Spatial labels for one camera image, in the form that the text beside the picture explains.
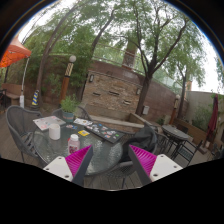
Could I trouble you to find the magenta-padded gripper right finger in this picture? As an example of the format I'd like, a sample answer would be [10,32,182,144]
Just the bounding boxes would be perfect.
[127,144,184,186]

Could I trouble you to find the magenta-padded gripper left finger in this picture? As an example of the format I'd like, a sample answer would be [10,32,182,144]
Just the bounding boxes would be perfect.
[43,144,95,187]

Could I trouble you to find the pink drink bottle white cap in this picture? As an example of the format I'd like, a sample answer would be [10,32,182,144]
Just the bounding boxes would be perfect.
[67,133,81,155]

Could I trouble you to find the black jacket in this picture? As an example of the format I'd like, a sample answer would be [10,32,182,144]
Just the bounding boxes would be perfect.
[120,125,158,163]

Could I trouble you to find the white cup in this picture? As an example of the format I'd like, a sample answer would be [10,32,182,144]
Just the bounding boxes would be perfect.
[48,123,62,141]

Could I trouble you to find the black laptop with stickers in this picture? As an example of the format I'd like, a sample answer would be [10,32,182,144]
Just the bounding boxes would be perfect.
[84,121,126,144]

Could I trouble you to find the white printed cards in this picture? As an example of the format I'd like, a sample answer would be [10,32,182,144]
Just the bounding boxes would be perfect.
[73,117,94,127]

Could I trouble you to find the round dark side table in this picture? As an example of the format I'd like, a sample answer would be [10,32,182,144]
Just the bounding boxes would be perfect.
[161,124,191,158]

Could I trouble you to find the black folding chair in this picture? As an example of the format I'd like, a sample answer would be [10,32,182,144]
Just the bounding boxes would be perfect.
[171,139,204,162]

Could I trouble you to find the silver laptop with stickers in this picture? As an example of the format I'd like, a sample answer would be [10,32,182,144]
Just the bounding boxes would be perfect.
[32,115,67,132]

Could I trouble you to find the green plant in blue pot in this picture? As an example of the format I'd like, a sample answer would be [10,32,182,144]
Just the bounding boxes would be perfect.
[59,94,81,123]

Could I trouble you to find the tree with dark trunk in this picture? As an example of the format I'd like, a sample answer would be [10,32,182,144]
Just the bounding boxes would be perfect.
[109,0,201,117]

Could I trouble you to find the yellow blue striped cone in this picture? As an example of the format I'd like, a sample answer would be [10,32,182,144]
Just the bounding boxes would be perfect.
[30,89,41,108]

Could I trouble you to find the closed dark red umbrella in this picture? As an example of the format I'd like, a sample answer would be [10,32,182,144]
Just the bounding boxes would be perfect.
[206,93,220,141]

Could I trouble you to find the wooden bench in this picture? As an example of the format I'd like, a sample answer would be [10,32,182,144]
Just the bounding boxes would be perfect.
[1,83,23,108]

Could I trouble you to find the orange patio umbrella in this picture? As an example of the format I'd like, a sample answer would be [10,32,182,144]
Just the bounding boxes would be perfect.
[0,35,33,108]

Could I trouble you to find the brown lamp post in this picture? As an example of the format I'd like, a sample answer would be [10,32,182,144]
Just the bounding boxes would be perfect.
[169,94,181,125]

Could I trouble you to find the striped lamp post white globe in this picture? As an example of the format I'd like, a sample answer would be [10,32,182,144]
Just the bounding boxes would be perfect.
[59,54,77,105]

